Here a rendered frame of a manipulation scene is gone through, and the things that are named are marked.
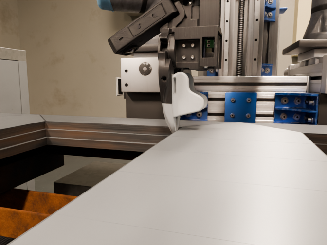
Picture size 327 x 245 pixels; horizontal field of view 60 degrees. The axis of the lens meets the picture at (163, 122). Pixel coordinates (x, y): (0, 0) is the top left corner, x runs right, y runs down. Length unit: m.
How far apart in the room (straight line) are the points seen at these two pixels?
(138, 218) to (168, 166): 0.10
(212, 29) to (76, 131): 0.30
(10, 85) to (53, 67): 3.49
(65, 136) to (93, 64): 3.80
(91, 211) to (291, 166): 0.18
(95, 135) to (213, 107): 0.43
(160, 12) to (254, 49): 0.58
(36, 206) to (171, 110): 0.33
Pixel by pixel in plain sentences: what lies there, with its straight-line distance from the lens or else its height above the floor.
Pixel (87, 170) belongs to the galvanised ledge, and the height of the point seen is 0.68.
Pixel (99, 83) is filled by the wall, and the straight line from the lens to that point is 4.28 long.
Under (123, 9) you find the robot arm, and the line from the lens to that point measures 0.92.
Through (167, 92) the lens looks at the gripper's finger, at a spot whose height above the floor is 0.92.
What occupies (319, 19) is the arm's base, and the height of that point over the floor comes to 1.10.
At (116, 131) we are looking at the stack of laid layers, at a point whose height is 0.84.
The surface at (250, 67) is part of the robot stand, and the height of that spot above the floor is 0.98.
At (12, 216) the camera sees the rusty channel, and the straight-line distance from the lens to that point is 0.54.
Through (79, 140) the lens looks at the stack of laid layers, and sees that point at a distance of 0.53.
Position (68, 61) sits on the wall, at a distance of 4.52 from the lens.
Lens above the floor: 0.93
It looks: 8 degrees down
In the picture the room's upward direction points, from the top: straight up
